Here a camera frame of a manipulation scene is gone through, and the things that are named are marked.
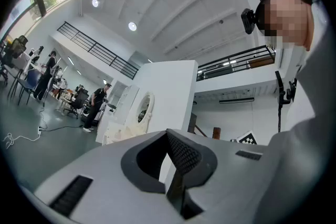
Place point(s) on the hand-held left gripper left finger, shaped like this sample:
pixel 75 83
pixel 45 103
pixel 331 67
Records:
pixel 105 170

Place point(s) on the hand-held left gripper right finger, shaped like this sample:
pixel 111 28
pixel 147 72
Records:
pixel 231 178

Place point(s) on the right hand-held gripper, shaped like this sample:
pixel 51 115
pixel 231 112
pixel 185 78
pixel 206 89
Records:
pixel 248 139

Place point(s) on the white dressing table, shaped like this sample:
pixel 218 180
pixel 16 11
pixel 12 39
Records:
pixel 136 130

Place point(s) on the white shelf cabinet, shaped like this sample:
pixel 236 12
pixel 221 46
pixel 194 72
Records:
pixel 105 126

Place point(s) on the person's white shirt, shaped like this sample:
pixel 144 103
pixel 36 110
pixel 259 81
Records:
pixel 302 152

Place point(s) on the white framed oval mirror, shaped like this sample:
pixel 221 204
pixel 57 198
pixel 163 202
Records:
pixel 144 106

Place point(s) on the white power strip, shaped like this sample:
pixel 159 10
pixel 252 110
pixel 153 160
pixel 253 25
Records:
pixel 40 130

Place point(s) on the blue chair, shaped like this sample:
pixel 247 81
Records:
pixel 31 77

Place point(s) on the person's head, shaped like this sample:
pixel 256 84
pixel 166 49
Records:
pixel 288 15

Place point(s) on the round ceiling light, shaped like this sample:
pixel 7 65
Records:
pixel 95 2
pixel 132 26

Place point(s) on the black mesh office chair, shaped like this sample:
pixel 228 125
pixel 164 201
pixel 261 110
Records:
pixel 18 46

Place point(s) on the black head camera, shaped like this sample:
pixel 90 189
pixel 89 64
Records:
pixel 248 21

